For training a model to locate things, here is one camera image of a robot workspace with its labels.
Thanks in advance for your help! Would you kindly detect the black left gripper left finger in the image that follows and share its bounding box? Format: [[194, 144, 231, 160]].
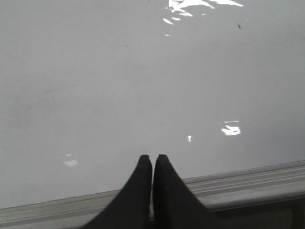
[[82, 155, 153, 229]]

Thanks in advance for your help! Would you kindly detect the grey table edge with slots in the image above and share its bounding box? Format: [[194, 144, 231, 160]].
[[214, 199, 305, 229]]

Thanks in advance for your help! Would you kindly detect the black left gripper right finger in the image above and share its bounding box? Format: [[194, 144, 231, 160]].
[[152, 154, 232, 229]]

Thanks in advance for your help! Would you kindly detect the white glossy whiteboard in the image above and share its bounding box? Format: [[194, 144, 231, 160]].
[[0, 0, 305, 208]]

